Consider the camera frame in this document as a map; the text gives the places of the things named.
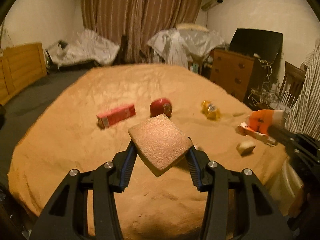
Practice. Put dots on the right plastic covered pile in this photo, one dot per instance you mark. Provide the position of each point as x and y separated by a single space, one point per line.
179 46

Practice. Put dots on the yellow crumpled wrapper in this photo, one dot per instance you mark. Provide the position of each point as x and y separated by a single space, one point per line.
210 110

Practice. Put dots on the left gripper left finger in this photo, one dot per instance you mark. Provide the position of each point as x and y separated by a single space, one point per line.
65 214

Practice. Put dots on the wooden chest of drawers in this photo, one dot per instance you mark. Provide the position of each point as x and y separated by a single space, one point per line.
232 72

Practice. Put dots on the wooden chair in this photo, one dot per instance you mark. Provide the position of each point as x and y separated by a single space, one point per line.
292 84

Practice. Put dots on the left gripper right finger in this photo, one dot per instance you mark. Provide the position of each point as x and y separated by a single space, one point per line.
256 214

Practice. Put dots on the red carton box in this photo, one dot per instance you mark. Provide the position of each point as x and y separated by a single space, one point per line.
115 115

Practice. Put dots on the red round ball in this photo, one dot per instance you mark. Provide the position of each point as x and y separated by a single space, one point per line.
161 106

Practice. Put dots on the brown striped curtain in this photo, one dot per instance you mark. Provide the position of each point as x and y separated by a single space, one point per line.
136 21

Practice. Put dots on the tan kitchen sponge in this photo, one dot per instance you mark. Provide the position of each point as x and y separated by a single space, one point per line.
160 143

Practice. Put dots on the left plastic covered pile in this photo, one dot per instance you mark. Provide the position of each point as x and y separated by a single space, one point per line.
83 47

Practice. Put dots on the tan bed blanket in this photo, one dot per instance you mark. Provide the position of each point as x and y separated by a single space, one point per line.
67 136

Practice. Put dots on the striped cloth cover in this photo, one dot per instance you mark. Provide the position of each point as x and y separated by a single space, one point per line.
304 116

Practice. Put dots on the small tan foam piece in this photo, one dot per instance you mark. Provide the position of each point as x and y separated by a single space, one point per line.
245 147

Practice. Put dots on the black flat television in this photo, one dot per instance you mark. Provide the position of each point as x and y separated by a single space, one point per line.
267 44

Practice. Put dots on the plastic covered pile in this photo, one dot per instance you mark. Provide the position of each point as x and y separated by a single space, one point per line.
179 46
83 47

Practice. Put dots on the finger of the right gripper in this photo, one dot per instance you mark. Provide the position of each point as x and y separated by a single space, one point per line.
282 136

